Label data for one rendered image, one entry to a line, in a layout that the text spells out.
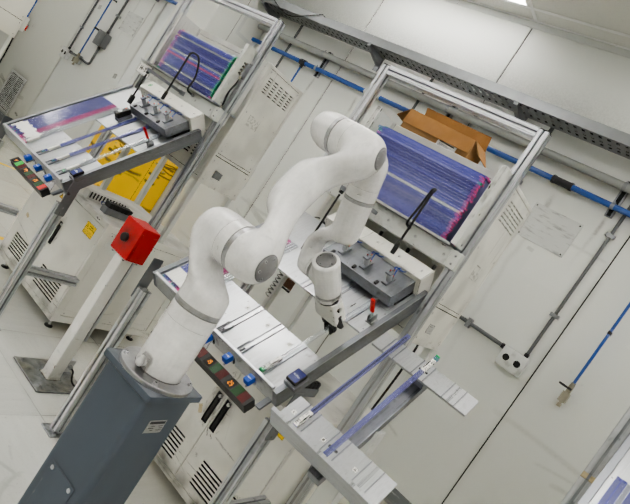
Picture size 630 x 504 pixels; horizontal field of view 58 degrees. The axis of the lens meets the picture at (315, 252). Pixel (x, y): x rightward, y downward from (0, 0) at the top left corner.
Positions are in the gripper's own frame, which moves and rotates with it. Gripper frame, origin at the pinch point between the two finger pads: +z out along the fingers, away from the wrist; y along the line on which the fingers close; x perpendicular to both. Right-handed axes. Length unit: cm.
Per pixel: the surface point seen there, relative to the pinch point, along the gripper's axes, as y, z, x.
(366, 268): 9.9, 0.1, -27.5
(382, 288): -1.1, -0.5, -24.0
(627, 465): -89, 4, -26
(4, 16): 460, 36, -49
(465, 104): 20, -34, -92
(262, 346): 8.1, -2.5, 22.0
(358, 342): -10.0, 2.2, -3.1
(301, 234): 46, 6, -27
